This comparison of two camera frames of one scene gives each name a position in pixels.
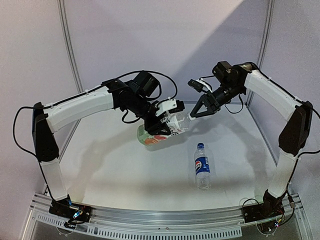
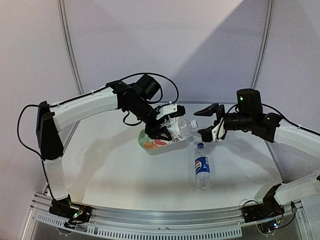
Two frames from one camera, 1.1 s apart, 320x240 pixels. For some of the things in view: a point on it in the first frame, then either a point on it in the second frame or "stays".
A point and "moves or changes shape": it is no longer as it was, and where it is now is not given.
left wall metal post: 67,40 stays
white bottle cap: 191,118 -> 194,124
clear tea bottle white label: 178,122 moves or changes shape
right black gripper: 210,100 -> 210,110
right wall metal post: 269,8 stays
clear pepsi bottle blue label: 203,177 stays
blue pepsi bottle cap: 200,146 stays
